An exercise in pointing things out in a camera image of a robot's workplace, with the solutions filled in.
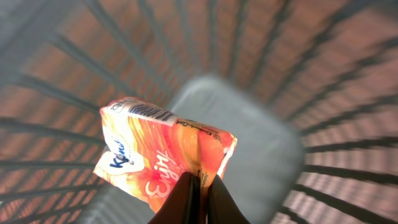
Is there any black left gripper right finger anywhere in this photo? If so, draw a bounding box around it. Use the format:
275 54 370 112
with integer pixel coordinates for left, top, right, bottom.
207 175 249 224

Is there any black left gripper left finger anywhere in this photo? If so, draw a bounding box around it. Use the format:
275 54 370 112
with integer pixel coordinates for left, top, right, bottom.
148 172 200 224

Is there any orange tissue pack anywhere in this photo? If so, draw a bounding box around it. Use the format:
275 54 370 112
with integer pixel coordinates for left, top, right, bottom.
93 97 237 212

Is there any black mesh basket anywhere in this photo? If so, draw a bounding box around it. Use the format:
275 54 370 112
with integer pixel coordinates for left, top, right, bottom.
1 1 397 223

